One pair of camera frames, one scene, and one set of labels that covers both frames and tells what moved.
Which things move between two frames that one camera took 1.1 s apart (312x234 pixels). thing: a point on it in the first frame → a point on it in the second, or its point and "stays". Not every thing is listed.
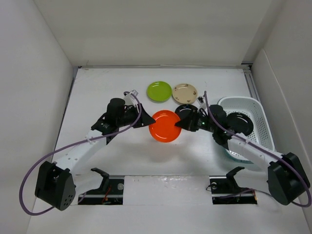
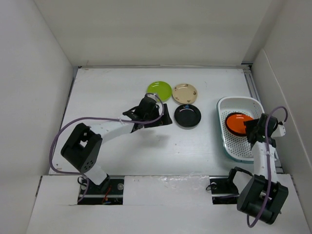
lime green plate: [159, 91] stays
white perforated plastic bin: [261, 132] stays
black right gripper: [187, 124] → [249, 125]
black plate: [186, 111] stays
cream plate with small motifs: [184, 93] stays
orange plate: [164, 129] → [236, 123]
